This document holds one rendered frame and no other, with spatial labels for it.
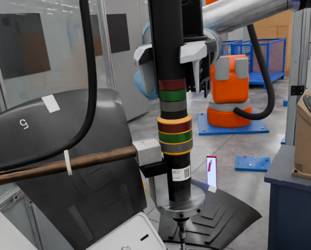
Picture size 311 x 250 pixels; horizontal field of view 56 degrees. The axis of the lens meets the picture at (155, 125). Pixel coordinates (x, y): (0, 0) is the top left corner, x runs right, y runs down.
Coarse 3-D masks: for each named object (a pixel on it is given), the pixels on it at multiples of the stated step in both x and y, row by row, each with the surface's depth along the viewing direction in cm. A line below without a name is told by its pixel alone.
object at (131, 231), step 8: (136, 216) 39; (144, 216) 39; (128, 224) 39; (136, 224) 39; (144, 224) 39; (112, 232) 38; (120, 232) 38; (128, 232) 38; (136, 232) 38; (144, 232) 38; (152, 232) 38; (104, 240) 38; (112, 240) 38; (120, 240) 38; (128, 240) 38; (136, 240) 38; (144, 240) 38; (152, 240) 38; (160, 240) 38; (88, 248) 37; (96, 248) 37; (104, 248) 37; (112, 248) 37; (120, 248) 37; (136, 248) 37; (144, 248) 37; (152, 248) 37; (160, 248) 37
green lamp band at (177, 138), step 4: (160, 132) 36; (188, 132) 36; (160, 136) 37; (164, 136) 36; (168, 136) 36; (172, 136) 36; (176, 136) 35; (180, 136) 36; (184, 136) 36; (188, 136) 36; (192, 136) 37; (160, 140) 37; (164, 140) 36; (168, 140) 36; (172, 140) 36; (176, 140) 36; (180, 140) 36; (184, 140) 36
